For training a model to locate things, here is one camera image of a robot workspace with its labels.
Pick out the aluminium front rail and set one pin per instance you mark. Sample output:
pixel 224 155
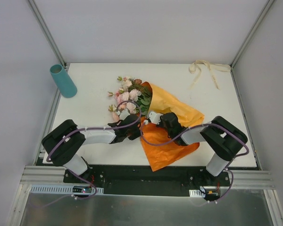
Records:
pixel 50 175

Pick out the white cable duct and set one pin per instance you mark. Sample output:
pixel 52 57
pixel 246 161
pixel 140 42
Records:
pixel 57 189
pixel 198 193

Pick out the left white cable duct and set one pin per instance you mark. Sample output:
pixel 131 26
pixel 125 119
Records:
pixel 57 189

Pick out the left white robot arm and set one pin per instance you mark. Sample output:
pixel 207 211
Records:
pixel 63 143

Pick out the right aluminium frame post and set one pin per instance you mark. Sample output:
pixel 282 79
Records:
pixel 261 17

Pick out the orange wrapping paper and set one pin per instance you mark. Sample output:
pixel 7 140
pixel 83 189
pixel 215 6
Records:
pixel 160 150

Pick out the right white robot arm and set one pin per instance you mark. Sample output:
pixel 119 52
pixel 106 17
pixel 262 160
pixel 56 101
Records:
pixel 226 140

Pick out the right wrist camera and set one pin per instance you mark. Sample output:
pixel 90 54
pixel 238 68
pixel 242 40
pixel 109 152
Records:
pixel 154 117

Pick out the right white cable duct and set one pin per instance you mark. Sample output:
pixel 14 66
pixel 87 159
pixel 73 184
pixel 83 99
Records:
pixel 198 193

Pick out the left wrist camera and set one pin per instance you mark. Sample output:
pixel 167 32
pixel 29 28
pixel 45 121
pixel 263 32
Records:
pixel 124 114

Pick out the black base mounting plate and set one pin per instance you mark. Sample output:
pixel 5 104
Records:
pixel 141 180

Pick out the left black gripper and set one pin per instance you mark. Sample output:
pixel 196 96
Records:
pixel 134 120

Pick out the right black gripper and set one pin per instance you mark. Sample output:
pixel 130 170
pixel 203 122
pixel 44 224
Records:
pixel 163 120

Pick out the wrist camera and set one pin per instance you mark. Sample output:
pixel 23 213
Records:
pixel 154 117
pixel 124 114

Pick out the pink artificial flower bouquet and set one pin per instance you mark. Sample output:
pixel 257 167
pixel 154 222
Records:
pixel 132 97

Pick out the teal cylindrical vase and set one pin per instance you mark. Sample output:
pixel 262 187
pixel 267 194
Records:
pixel 63 81

